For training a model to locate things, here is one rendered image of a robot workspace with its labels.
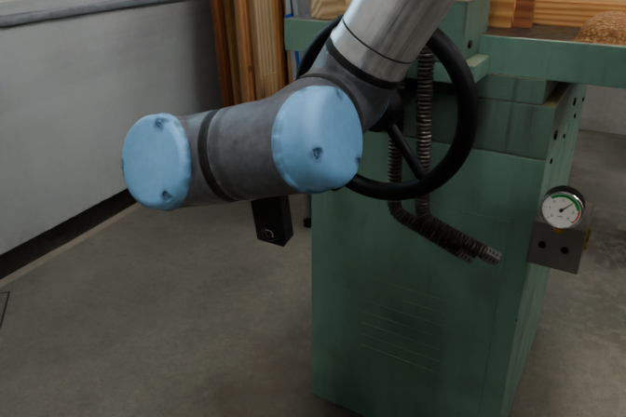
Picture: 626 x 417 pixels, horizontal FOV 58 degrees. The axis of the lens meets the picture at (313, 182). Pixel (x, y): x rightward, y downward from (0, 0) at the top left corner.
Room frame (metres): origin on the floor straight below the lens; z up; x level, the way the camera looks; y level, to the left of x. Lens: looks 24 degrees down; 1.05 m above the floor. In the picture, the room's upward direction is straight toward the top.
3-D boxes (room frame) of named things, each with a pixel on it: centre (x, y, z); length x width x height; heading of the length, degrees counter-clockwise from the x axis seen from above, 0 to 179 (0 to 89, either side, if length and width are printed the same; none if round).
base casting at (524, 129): (1.20, -0.33, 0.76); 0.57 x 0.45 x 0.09; 150
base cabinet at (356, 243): (1.20, -0.33, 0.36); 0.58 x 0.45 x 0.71; 150
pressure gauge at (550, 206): (0.78, -0.39, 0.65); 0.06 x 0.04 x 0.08; 60
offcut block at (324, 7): (1.09, -0.02, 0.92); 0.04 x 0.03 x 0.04; 128
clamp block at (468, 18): (0.91, -0.19, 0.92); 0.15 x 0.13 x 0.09; 60
